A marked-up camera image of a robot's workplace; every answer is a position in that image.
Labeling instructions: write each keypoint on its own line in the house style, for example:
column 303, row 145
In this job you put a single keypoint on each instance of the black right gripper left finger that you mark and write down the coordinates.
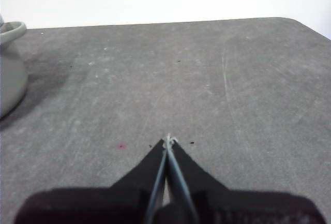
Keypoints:
column 124, row 198

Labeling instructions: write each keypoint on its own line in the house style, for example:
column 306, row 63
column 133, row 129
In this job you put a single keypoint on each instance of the pale green electric cooking pot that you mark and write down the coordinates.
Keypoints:
column 10, row 79

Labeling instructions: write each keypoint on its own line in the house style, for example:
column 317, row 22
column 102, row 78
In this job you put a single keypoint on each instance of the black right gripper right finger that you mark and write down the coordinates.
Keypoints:
column 219, row 203

